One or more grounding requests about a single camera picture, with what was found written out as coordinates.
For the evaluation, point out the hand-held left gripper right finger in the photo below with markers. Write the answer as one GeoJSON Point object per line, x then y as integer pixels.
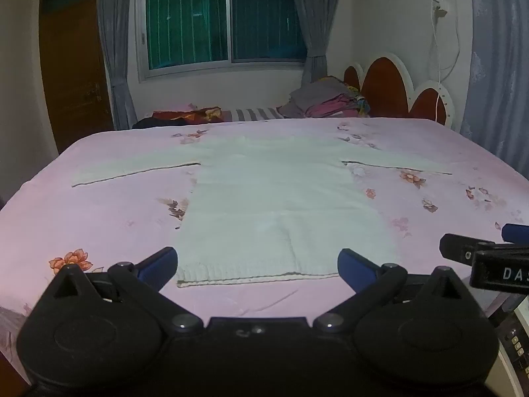
{"type": "Point", "coordinates": [355, 266]}

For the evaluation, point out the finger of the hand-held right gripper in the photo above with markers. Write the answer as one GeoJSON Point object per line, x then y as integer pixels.
{"type": "Point", "coordinates": [458, 248]}
{"type": "Point", "coordinates": [516, 232]}

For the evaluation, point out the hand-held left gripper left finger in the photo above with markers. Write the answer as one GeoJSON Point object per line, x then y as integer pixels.
{"type": "Point", "coordinates": [159, 262]}

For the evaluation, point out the white knitted sweater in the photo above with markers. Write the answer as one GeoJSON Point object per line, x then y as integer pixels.
{"type": "Point", "coordinates": [272, 211]}

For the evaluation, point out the pile of folded clothes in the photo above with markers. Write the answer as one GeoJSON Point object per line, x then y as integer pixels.
{"type": "Point", "coordinates": [326, 99]}

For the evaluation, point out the pink floral bed sheet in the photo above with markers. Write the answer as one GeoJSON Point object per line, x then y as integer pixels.
{"type": "Point", "coordinates": [103, 215]}

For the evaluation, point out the white appliance with buttons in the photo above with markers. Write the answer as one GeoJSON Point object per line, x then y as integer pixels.
{"type": "Point", "coordinates": [514, 351]}

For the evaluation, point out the black cloth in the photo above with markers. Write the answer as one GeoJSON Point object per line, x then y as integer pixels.
{"type": "Point", "coordinates": [151, 123]}

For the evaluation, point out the red floral cloth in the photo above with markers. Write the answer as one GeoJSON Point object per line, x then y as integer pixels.
{"type": "Point", "coordinates": [186, 115]}

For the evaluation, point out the red and white headboard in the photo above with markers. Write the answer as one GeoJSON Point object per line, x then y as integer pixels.
{"type": "Point", "coordinates": [388, 87]}

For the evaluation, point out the grey striped cloth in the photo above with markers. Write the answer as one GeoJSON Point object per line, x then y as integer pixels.
{"type": "Point", "coordinates": [254, 113]}

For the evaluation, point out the brown wooden door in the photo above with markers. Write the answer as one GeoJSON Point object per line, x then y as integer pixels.
{"type": "Point", "coordinates": [72, 70]}

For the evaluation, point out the grey curtain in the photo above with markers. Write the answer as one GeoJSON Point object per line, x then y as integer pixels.
{"type": "Point", "coordinates": [308, 25]}
{"type": "Point", "coordinates": [115, 45]}

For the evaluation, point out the sliding glass window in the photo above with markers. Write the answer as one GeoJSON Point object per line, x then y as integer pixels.
{"type": "Point", "coordinates": [215, 20]}

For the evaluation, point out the white wall charger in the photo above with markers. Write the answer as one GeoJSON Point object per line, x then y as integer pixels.
{"type": "Point", "coordinates": [439, 8]}

